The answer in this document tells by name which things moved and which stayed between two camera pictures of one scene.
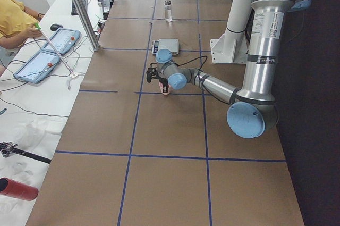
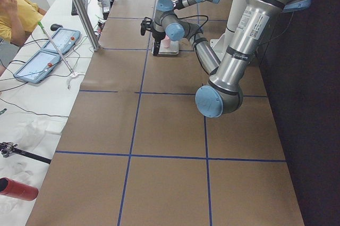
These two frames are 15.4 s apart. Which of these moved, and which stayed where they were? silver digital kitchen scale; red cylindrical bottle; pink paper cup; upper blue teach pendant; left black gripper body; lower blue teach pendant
Moved: left black gripper body; pink paper cup
Stayed: red cylindrical bottle; silver digital kitchen scale; lower blue teach pendant; upper blue teach pendant
